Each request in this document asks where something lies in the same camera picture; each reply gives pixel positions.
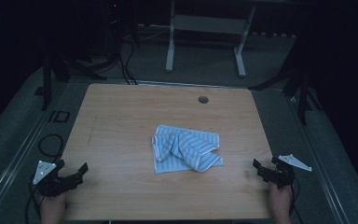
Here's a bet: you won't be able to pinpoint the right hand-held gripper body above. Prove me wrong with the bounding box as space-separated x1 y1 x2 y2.
260 154 313 190

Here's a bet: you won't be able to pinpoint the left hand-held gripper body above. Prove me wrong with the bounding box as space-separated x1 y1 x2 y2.
32 160 85 198

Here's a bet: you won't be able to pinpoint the blue striped towel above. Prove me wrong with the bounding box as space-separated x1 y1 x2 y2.
151 124 225 175

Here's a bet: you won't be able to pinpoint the person's left hand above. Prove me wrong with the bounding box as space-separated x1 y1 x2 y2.
39 192 67 224

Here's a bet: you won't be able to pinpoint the person's right hand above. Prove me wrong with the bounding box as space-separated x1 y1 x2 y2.
268 182 293 224

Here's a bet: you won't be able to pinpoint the black metal stand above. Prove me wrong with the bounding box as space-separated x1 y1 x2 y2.
247 27 324 126
34 50 108 112

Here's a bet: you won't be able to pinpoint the dark equipment tower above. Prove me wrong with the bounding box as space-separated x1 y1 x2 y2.
102 0 123 64

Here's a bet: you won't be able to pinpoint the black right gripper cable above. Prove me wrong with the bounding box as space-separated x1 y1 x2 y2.
288 175 304 224

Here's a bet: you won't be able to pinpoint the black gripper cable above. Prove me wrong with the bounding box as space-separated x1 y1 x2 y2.
24 133 65 224
288 175 304 224

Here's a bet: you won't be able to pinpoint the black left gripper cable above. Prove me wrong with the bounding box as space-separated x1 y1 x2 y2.
24 133 65 224

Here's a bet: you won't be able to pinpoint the black floor cables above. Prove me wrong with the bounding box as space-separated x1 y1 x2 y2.
117 40 139 86

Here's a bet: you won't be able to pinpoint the white metal desk frame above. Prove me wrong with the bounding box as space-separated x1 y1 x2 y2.
165 0 257 78

